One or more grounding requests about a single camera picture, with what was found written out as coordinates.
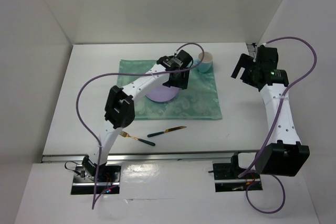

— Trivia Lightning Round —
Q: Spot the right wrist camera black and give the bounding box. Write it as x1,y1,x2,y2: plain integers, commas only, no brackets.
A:
256,46,279,70

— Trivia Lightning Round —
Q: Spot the gold fork black handle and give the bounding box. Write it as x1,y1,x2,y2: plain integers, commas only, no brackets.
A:
119,131,156,146

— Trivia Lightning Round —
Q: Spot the front aluminium rail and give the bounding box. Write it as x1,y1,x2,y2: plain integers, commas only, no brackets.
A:
41,150,257,163

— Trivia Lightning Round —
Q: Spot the purple plastic plate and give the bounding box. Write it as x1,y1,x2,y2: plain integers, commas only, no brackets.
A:
146,85,180,103

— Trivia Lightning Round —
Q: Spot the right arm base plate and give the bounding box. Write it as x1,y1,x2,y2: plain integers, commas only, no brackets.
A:
209,163,263,193

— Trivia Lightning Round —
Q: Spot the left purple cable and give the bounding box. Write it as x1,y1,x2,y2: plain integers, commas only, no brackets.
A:
76,42,205,210

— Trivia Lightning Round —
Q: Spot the green patterned cloth placemat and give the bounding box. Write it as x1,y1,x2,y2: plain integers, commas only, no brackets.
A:
115,59,223,121

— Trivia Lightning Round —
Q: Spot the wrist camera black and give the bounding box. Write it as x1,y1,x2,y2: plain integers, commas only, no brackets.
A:
173,50,193,69
256,46,279,70

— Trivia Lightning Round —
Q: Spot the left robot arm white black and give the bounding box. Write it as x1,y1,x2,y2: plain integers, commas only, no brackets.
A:
76,50,193,182

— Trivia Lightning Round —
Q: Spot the aluminium rail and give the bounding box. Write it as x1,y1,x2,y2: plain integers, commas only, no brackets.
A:
41,150,257,163
246,42,258,58

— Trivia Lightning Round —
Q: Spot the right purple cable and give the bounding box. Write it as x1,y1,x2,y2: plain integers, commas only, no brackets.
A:
238,36,317,214

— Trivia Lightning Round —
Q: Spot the right side aluminium rail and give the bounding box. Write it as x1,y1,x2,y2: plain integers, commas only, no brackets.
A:
246,42,258,58

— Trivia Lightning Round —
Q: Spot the purple cable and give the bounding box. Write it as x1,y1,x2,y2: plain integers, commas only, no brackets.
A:
238,36,317,214
76,42,205,210

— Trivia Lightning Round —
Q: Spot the gold knife black handle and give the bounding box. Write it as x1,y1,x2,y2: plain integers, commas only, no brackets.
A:
147,126,187,137

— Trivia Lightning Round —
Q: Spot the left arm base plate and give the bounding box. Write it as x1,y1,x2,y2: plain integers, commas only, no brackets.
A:
70,165,121,195

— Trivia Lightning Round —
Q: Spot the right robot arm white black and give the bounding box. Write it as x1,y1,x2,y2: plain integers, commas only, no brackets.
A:
229,53,310,178

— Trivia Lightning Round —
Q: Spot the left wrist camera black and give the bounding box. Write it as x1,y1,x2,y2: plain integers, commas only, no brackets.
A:
173,50,193,69

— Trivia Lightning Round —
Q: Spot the light blue mug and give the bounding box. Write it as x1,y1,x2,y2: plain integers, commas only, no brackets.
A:
197,52,213,73

